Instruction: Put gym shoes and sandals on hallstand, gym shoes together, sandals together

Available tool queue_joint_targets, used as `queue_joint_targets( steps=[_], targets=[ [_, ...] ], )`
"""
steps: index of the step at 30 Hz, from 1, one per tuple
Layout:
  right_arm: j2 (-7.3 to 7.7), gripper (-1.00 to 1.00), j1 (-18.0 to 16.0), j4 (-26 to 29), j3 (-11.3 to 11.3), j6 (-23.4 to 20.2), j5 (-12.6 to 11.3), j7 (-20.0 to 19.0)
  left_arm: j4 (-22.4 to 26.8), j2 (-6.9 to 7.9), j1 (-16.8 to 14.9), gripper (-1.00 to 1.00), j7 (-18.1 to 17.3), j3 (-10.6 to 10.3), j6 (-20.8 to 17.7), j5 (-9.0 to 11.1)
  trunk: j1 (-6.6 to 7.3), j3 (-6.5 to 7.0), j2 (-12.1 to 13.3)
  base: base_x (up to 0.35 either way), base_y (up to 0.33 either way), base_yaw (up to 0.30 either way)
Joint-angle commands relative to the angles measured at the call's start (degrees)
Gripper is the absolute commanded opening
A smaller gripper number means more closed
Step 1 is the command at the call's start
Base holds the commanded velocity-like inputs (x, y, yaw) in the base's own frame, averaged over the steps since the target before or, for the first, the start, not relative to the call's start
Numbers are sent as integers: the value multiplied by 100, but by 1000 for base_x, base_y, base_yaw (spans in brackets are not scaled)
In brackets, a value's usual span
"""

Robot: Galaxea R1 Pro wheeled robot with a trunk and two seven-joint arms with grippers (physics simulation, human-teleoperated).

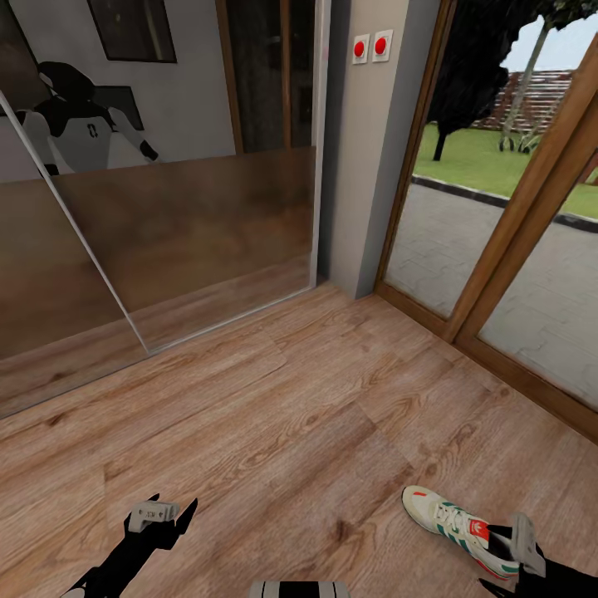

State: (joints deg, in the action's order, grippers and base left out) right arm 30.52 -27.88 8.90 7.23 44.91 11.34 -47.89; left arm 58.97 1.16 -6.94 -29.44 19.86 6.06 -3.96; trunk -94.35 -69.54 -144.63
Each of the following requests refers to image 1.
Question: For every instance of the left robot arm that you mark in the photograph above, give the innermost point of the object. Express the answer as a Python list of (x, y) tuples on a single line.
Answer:
[(149, 526)]

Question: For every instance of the gym shoe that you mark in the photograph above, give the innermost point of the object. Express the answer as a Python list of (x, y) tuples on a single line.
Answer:
[(438, 515)]

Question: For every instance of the electric switch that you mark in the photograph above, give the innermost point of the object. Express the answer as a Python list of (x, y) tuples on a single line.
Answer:
[(361, 49), (382, 46)]

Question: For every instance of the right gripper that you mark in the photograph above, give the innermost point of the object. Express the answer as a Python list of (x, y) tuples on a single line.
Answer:
[(556, 584)]

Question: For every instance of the door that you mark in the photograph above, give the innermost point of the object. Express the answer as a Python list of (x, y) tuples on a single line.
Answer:
[(492, 242)]

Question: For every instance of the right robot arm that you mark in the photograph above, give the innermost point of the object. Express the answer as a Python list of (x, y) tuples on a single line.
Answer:
[(539, 577)]

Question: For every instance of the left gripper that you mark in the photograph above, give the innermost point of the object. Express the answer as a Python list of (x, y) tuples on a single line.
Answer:
[(159, 535)]

